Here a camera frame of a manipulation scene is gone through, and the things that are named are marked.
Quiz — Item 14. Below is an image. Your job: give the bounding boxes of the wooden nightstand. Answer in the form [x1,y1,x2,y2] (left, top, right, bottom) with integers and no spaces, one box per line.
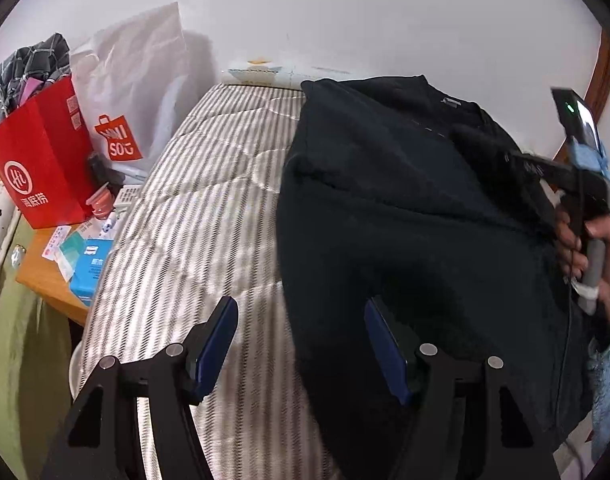
[16,224,94,327]

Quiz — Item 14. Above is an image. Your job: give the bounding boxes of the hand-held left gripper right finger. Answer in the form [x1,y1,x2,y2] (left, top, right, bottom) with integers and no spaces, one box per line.
[363,296,561,480]

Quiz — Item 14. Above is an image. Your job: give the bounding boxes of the green cloth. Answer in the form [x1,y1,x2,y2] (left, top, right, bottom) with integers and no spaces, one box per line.
[0,216,82,480]

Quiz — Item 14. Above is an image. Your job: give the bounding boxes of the green and white packet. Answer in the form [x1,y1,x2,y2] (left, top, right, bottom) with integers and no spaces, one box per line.
[54,232,89,282]

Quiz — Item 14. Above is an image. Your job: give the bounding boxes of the brown wooden door frame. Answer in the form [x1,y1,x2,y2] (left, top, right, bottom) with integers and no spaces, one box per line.
[582,29,610,128]

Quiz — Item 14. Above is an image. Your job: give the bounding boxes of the grey plaid cloth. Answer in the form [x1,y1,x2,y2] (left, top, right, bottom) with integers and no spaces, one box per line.
[0,33,72,127]

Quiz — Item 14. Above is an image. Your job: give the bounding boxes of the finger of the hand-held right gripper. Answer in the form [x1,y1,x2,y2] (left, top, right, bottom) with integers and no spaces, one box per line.
[504,150,545,182]

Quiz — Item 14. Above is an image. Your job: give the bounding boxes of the red paper bag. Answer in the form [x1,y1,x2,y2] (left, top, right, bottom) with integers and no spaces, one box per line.
[0,74,99,229]

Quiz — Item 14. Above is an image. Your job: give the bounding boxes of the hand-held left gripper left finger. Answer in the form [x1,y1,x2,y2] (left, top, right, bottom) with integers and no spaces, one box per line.
[40,296,239,480]

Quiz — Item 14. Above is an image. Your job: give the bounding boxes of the white plastic shopping bag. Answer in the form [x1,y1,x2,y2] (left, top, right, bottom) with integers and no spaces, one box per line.
[69,2,220,177]

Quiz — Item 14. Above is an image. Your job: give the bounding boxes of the white remote control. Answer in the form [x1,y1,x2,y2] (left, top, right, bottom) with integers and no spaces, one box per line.
[113,184,144,217]

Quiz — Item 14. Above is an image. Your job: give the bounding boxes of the person's right forearm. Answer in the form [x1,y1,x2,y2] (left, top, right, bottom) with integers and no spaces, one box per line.
[585,305,610,466]

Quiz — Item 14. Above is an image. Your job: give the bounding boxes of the pink capped white bottle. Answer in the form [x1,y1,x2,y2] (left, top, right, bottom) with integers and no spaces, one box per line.
[85,186,118,241]

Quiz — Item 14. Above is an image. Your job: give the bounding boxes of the blue and white small boxes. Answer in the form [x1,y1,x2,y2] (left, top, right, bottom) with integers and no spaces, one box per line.
[69,237,114,307]

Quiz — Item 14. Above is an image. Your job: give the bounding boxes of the fruit print white bolster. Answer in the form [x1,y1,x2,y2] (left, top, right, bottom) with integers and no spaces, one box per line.
[220,57,368,92]

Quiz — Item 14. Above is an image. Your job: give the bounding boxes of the striped quilted mattress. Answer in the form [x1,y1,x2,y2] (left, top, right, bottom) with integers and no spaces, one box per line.
[77,82,371,480]

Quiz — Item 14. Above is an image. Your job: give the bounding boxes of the black sweater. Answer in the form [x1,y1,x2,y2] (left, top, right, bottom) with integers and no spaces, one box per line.
[275,75,593,480]

